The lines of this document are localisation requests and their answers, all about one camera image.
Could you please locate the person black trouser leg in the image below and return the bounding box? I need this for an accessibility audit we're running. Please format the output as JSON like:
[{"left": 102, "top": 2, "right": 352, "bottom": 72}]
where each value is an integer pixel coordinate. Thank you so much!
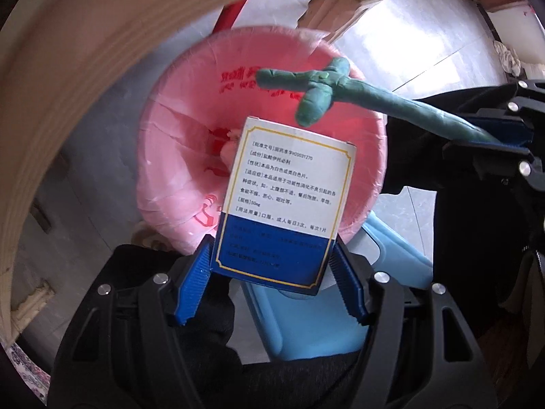
[{"left": 46, "top": 242, "right": 368, "bottom": 409}]

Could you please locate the pink lined trash bin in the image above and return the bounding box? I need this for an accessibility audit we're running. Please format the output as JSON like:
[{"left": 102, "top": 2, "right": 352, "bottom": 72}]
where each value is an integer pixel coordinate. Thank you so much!
[{"left": 137, "top": 26, "right": 387, "bottom": 254}]

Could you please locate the blue white medicine box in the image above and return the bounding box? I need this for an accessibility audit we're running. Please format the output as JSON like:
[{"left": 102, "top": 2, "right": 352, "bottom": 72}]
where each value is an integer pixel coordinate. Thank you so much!
[{"left": 211, "top": 117, "right": 357, "bottom": 296}]

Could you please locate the red plastic chair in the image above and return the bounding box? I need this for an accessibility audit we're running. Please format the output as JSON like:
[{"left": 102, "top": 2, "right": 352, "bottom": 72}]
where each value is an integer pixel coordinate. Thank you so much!
[{"left": 212, "top": 0, "right": 248, "bottom": 34}]

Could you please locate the cream coffee table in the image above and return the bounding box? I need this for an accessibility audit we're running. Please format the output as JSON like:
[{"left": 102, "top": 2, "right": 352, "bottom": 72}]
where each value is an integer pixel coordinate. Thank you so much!
[{"left": 1, "top": 0, "right": 236, "bottom": 344}]

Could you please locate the patterned side cloth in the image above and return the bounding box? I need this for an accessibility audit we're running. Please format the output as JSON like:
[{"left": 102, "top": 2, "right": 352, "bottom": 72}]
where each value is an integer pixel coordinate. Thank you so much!
[{"left": 1, "top": 340, "right": 51, "bottom": 405}]

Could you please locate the green clay sword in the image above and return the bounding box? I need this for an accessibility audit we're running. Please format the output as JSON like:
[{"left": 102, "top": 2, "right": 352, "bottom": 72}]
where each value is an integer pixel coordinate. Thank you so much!
[{"left": 256, "top": 57, "right": 498, "bottom": 143}]

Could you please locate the light blue plastic stool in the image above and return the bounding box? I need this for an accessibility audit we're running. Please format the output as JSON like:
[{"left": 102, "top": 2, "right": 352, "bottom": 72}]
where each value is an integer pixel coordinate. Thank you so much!
[{"left": 242, "top": 212, "right": 432, "bottom": 361}]

